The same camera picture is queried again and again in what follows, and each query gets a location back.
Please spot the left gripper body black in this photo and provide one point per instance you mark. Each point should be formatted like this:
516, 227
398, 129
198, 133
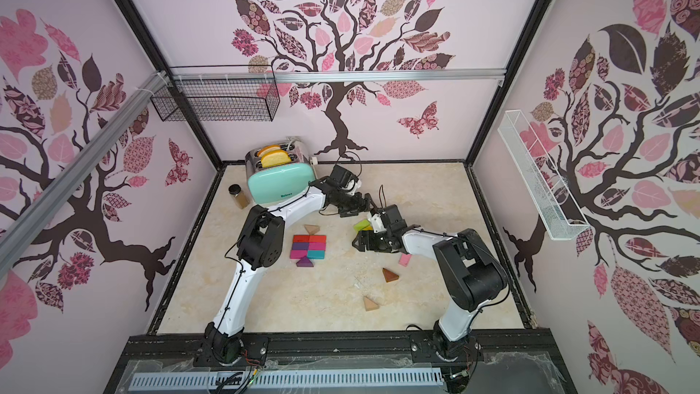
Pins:
347, 203

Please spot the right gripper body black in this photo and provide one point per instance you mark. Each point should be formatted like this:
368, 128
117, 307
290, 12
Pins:
375, 235

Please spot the lime green block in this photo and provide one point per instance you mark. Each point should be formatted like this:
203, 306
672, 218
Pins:
364, 225

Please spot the light pink block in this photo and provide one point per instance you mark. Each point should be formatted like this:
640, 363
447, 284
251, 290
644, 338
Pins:
404, 260

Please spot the beige triangular wooden block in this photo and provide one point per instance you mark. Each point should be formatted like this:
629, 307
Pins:
312, 229

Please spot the magenta rectangular block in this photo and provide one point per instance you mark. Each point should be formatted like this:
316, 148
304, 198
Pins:
298, 254
317, 247

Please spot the teal rectangular block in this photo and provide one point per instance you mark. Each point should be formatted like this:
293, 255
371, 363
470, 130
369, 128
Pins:
316, 254

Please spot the purple triangular wooden block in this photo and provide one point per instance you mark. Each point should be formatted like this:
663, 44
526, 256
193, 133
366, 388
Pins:
304, 262

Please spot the magenta rectangular block front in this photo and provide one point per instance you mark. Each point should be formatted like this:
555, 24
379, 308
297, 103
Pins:
298, 254

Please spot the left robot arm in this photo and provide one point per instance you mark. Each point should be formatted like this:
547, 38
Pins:
258, 247

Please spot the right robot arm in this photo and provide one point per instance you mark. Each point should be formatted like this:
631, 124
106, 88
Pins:
473, 277

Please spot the dark brown triangular block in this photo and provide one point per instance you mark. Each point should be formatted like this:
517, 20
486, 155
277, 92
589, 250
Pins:
389, 276

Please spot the light brown triangular block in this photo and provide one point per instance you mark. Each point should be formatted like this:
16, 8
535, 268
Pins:
369, 304

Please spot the mint green toy toaster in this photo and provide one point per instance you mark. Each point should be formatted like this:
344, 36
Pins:
274, 185

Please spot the yellow toast slice front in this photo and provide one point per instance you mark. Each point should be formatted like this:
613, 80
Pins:
274, 158

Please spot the orange toast slice back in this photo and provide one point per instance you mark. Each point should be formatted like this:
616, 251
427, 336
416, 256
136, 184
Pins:
267, 150

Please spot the small brown spice jar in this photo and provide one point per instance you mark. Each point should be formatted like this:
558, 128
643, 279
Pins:
238, 194

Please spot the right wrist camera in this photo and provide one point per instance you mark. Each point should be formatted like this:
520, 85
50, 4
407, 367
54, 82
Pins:
387, 220

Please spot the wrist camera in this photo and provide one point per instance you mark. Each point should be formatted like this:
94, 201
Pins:
387, 220
344, 180

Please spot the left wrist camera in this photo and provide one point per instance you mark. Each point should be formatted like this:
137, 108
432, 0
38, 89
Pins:
344, 180

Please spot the black wire wall basket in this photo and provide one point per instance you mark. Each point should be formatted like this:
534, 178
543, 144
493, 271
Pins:
236, 93

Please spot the white slotted cable duct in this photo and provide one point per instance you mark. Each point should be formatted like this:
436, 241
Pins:
209, 381

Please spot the white wire wall shelf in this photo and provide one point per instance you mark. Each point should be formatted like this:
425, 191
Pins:
529, 145

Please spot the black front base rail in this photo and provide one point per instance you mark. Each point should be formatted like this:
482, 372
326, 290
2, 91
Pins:
420, 346

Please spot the back wall aluminium rail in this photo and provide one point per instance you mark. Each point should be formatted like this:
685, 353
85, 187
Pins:
352, 76

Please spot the wall aluminium rail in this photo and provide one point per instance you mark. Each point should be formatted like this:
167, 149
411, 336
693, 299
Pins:
352, 76
28, 226

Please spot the left wall aluminium rail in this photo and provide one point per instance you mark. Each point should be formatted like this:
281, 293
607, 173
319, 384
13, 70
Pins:
28, 226

